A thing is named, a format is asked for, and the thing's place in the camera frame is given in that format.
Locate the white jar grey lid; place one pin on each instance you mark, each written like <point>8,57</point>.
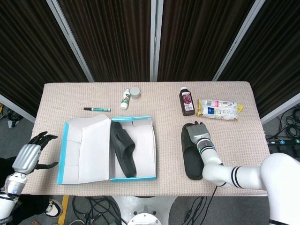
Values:
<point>135,92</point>

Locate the dark brown juice bottle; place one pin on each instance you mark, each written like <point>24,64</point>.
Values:
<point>186,103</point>

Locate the white yellow-edged plastic package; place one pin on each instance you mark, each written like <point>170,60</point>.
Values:
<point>218,110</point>

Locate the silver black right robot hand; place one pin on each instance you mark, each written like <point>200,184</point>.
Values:
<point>199,132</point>

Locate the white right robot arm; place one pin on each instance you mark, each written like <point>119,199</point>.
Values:
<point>246,178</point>

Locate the white green drink bottle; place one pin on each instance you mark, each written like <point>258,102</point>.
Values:
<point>125,100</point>

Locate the dark brown pleated curtain panel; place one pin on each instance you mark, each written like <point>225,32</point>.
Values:
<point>110,35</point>
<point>201,35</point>
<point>276,58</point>
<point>23,47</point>

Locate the beige cloth-covered table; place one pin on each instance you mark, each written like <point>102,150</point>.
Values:
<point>234,145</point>

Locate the black white sneaker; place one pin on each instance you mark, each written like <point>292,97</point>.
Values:
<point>52,208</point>

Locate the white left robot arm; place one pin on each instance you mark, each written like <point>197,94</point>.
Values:
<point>12,185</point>

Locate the grey aluminium partition post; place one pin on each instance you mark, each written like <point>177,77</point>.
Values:
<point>155,35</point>
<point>281,109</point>
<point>16,107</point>
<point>70,42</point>
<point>239,39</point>

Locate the light blue cardboard shoe box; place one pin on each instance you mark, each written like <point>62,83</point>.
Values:
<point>93,152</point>

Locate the black trouser leg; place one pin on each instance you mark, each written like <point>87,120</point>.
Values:
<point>35,204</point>

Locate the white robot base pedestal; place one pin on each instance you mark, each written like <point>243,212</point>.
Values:
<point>145,206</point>

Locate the black rubber slipper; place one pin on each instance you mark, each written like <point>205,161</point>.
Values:
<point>191,161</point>
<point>124,152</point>

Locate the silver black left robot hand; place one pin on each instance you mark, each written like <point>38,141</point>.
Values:
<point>27,158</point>

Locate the green marker pen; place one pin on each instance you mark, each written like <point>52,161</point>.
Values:
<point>98,109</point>

